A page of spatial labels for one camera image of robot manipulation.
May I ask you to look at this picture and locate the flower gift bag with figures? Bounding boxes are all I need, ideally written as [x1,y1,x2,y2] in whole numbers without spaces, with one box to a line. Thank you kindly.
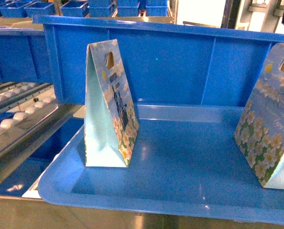
[84,39,139,167]

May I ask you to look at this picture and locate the flower gift bag enjoy life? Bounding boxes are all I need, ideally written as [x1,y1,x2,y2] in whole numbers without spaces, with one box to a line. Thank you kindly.
[233,43,284,189]

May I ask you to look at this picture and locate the steel roller conveyor rack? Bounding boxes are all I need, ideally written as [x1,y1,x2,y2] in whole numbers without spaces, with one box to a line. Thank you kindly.
[0,81,85,194]

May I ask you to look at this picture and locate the large blue plastic bin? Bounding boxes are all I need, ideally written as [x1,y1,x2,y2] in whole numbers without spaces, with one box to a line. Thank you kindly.
[33,15,284,106]

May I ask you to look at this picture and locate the shallow blue plastic tray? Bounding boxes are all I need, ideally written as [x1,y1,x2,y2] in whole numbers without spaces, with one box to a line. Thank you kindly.
[38,104,284,225]

